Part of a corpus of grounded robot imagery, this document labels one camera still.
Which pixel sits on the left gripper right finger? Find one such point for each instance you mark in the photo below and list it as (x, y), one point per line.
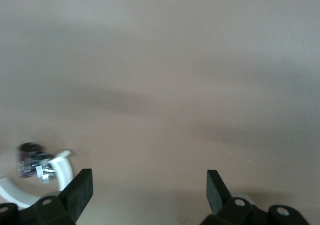
(215, 192)

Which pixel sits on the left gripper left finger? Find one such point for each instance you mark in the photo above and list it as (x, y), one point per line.
(80, 192)

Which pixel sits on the white curved pipe clamp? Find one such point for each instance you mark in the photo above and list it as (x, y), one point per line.
(62, 170)

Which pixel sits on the brown cylinder capacitor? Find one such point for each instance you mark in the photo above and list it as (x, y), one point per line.
(25, 160)

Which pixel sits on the brown table cover sheet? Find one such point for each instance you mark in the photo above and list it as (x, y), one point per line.
(160, 60)

